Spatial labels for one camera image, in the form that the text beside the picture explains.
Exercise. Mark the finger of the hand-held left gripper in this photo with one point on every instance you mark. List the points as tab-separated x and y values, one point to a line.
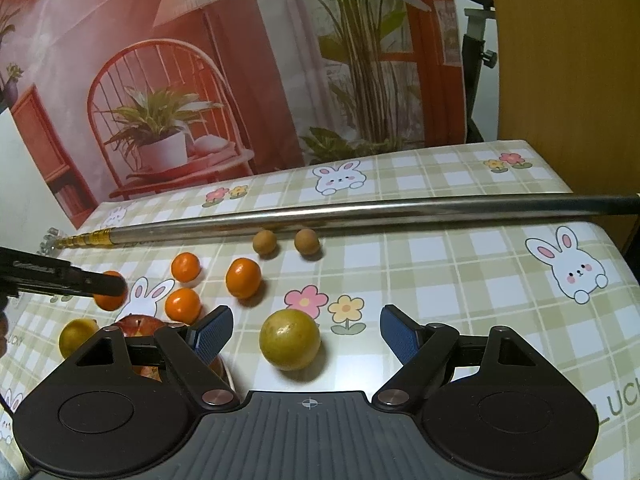
75	280

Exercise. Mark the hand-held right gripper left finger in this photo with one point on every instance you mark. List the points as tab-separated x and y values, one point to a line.
212	332

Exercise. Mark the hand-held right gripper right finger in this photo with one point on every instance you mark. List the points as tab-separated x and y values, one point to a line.
400	332

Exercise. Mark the orange mandarin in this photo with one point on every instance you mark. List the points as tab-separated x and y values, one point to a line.
182	306
186	266
243	277
111	303

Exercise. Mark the large yellow round fruit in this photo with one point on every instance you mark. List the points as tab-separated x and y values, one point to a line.
77	336

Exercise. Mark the red apple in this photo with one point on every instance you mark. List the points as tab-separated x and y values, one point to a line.
142	325

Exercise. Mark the yellow-green round fruit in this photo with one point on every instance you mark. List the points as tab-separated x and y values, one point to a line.
290	340

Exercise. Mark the brown longan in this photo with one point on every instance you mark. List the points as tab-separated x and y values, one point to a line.
264	242
306	243

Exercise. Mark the checkered printed tablecloth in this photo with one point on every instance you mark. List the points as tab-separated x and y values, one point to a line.
450	270

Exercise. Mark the telescopic metal pole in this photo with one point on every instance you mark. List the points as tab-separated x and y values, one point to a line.
400	212

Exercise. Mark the wooden board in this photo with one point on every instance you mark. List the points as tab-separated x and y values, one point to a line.
565	60

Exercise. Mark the printed wall poster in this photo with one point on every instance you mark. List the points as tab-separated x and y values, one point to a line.
250	85

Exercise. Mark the black camera stand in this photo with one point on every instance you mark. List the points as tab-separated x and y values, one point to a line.
475	10

